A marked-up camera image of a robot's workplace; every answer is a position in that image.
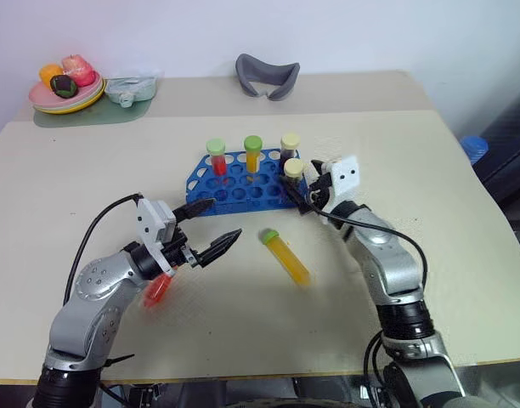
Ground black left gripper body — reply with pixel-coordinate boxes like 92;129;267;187
161;231;201;269

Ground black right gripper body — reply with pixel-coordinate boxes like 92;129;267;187
306;171;336;213

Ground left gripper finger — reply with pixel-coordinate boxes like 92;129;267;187
195;228;244;269
172;196;218;223

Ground dark tube cream cap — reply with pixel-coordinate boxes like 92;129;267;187
283;157;306;193
279;132;302;167

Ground red test tube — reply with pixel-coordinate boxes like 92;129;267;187
140;271;174;311

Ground blue test tube rack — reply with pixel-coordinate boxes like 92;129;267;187
184;146;312;218

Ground red tube green cap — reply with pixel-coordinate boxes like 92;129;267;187
205;137;229;189

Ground yellow tube green cap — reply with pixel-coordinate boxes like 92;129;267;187
259;227;313;287
242;134;263;184

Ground grey curved face pad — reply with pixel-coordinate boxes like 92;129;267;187
235;52;302;104

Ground green table mat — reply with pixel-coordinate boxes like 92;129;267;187
33;87;161;129

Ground pale green squashed container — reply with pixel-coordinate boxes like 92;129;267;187
103;69;165;109

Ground yellow plate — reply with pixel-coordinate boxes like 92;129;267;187
33;82;106;116

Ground pale green plate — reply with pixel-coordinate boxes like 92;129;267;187
31;78;105;113

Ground blue bottle cap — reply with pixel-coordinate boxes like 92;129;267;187
460;134;492;167

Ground red toy fruit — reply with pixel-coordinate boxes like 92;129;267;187
70;63;96;88

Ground dark toy mangosteen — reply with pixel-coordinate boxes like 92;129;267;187
48;74;79;99

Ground black case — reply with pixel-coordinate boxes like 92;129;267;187
471;89;520;261

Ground pink toy peach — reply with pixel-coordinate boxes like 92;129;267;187
60;54;93;77

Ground pink plate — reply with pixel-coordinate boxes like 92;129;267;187
28;71;102;110

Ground orange toy fruit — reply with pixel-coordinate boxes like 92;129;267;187
38;63;65;84

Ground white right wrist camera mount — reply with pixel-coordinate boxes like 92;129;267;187
322;154;364;214

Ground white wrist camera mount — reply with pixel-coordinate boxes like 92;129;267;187
322;154;364;214
135;195;178;273

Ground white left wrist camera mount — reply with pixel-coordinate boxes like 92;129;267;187
135;195;178;273

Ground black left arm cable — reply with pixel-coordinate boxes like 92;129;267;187
63;192;143;305

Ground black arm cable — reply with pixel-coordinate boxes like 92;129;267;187
63;192;143;305
303;198;429;299

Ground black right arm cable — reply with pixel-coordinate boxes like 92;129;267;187
303;198;429;299

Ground black cable tie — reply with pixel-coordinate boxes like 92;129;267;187
105;353;136;369

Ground black lower arm cables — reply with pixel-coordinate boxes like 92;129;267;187
360;330;391;408

